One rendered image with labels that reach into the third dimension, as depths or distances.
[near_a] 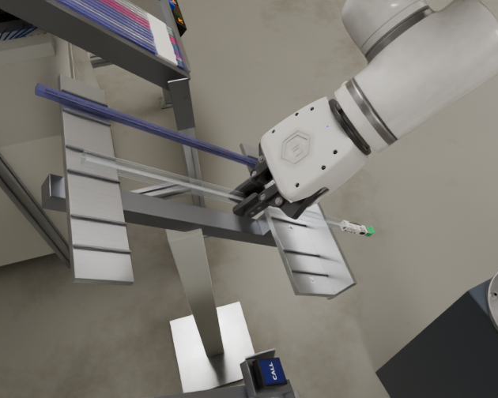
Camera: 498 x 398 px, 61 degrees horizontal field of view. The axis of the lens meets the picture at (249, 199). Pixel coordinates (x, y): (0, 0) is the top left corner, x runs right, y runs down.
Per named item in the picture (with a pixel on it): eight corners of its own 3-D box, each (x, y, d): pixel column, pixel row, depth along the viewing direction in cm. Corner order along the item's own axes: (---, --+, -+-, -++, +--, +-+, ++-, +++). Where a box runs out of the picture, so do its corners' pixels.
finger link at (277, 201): (271, 178, 50) (230, 208, 53) (280, 200, 49) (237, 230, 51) (286, 187, 53) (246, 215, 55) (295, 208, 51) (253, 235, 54)
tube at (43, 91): (282, 173, 92) (286, 170, 91) (284, 178, 91) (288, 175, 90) (35, 88, 58) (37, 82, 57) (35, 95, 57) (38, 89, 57)
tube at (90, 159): (365, 230, 74) (370, 227, 74) (368, 237, 74) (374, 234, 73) (80, 155, 40) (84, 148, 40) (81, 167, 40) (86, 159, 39)
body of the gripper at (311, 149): (325, 74, 47) (250, 134, 52) (365, 140, 42) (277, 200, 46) (353, 104, 53) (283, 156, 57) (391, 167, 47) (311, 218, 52)
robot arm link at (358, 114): (341, 62, 46) (318, 80, 47) (378, 119, 41) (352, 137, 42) (371, 98, 52) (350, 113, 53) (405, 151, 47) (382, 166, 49)
